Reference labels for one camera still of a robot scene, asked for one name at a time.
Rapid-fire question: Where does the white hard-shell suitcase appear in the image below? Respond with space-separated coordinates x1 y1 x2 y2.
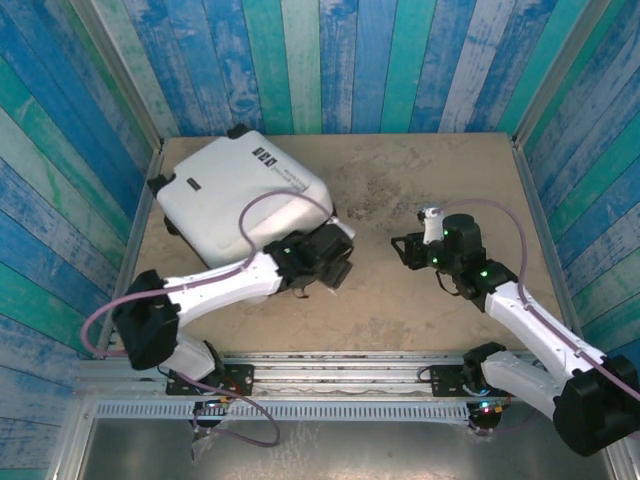
147 123 359 269

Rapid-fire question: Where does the steel sheet panel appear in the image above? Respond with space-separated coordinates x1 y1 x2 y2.
74 417 616 480

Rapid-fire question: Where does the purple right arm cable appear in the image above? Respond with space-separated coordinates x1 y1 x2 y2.
434 198 640 436

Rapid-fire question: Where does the aluminium rail frame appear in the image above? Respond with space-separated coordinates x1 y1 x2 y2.
74 352 614 401

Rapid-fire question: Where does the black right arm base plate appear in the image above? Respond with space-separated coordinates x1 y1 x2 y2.
429 363 523 399

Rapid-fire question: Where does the white slotted cable duct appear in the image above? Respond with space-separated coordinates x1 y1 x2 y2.
94 402 471 421

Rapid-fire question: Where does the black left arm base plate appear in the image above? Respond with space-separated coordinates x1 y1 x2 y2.
166 363 256 399

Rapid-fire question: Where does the aluminium corner post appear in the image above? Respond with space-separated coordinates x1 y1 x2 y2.
512 0 614 146
69 0 166 151

